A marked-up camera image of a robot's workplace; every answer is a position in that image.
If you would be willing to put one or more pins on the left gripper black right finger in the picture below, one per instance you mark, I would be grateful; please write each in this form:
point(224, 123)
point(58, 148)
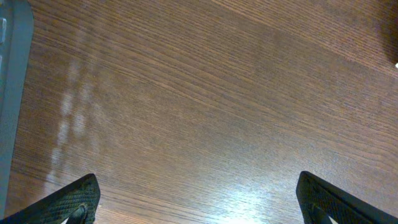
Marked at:
point(323, 202)

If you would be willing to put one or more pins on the dark grey plastic basket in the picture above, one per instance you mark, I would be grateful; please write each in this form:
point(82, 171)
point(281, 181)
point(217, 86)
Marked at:
point(17, 28)

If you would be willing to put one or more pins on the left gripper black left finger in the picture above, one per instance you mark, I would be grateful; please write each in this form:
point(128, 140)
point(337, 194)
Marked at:
point(75, 203)

